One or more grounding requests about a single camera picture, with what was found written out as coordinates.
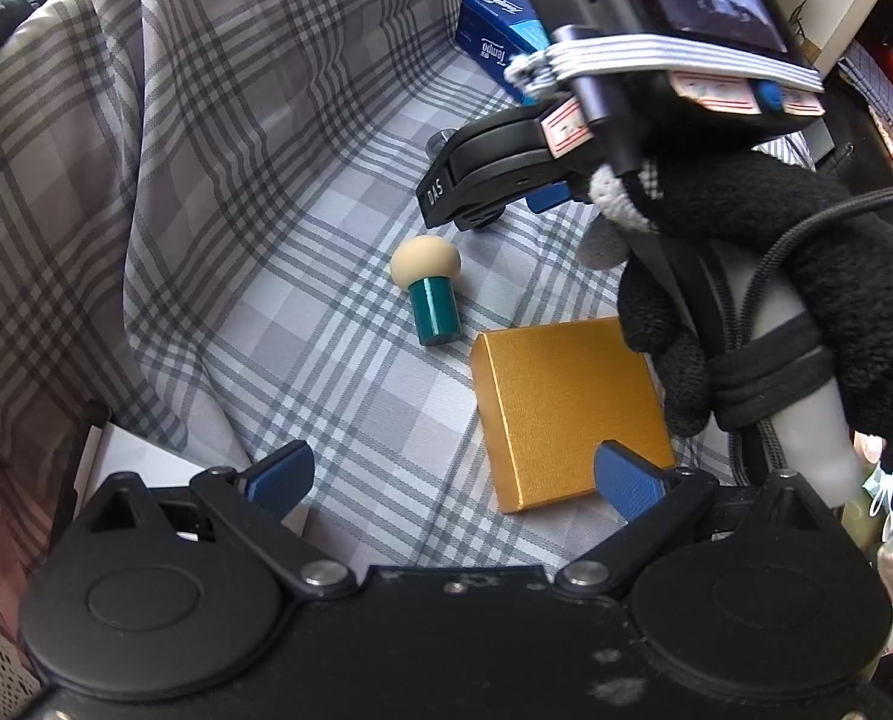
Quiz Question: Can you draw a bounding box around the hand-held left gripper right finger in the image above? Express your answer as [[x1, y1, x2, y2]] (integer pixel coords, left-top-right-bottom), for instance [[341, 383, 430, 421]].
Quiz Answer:
[[555, 441, 841, 601]]

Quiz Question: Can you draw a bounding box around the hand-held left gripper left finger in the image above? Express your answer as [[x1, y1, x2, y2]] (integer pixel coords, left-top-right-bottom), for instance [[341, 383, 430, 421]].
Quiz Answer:
[[64, 441, 358, 601]]

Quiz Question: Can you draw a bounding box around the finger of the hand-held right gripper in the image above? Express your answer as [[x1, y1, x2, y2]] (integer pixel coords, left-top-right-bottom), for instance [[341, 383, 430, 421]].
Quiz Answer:
[[418, 101, 594, 233]]

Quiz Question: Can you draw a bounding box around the mushroom puff with teal handle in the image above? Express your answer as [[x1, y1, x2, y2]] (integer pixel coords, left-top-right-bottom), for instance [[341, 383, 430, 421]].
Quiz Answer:
[[390, 234, 463, 350]]

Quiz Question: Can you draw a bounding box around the person's right hand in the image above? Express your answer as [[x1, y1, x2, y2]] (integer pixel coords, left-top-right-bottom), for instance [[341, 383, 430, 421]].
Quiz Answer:
[[582, 146, 893, 466]]

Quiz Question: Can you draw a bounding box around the gold box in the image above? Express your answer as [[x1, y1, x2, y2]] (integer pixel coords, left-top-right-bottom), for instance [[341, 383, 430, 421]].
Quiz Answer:
[[469, 317, 676, 515]]

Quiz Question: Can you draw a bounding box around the blue tissue pack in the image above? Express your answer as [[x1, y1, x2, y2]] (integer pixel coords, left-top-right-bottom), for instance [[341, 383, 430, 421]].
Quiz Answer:
[[454, 0, 560, 106]]

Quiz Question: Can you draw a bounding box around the white board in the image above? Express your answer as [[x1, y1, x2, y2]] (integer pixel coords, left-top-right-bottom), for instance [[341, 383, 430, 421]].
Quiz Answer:
[[79, 420, 313, 541]]

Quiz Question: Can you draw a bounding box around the grey plaid blanket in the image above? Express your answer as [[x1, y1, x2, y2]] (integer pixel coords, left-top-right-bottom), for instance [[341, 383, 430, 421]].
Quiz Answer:
[[0, 0, 823, 586]]

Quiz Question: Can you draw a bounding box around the black braided cable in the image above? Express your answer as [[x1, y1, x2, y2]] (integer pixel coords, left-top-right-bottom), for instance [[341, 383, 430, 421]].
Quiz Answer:
[[739, 184, 893, 331]]

